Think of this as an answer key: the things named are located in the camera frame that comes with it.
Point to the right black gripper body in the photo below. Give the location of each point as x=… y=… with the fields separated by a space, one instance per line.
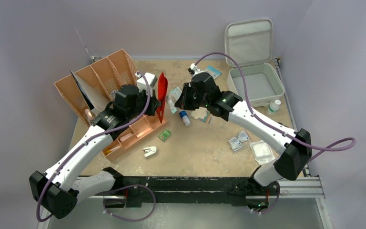
x=183 y=99

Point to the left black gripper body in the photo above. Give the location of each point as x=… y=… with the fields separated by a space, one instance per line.
x=143 y=99

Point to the plaster strip packet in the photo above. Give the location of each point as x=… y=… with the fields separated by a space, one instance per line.
x=170 y=103
x=176 y=93

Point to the red first aid pouch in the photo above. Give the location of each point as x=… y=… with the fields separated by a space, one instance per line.
x=162 y=93

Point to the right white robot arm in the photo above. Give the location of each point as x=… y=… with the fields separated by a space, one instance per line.
x=285 y=141

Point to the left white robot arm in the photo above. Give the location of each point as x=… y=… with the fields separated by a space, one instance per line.
x=58 y=190

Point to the blue white bandage roll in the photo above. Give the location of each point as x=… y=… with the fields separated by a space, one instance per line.
x=185 y=118

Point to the blue white wipes packet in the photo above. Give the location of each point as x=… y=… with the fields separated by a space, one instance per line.
x=212 y=71

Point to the pink desk tray organizer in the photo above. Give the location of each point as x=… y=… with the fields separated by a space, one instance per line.
x=135 y=133

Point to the beige gauze wrap packet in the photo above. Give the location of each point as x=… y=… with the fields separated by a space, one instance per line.
x=202 y=115

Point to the green small box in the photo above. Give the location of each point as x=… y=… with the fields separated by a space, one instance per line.
x=164 y=135

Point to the pink file organizer rack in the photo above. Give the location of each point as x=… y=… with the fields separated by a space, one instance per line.
x=105 y=76

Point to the dark folder in rack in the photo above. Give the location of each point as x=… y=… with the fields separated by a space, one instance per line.
x=80 y=82

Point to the white stapler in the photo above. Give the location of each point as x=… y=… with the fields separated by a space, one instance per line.
x=149 y=151

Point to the alcohol pad sachet pair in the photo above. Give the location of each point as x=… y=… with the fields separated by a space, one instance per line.
x=235 y=144

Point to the grey open storage case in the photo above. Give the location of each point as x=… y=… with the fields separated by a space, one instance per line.
x=249 y=46

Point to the white plastic bottle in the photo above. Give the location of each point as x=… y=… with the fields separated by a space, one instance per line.
x=273 y=107

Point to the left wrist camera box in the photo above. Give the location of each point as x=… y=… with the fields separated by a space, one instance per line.
x=146 y=82

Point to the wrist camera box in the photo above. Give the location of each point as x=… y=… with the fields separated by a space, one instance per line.
x=146 y=82
x=193 y=70

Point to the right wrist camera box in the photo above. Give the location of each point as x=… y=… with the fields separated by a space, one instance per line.
x=193 y=70

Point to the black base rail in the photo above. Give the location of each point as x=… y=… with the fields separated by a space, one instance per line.
x=236 y=191

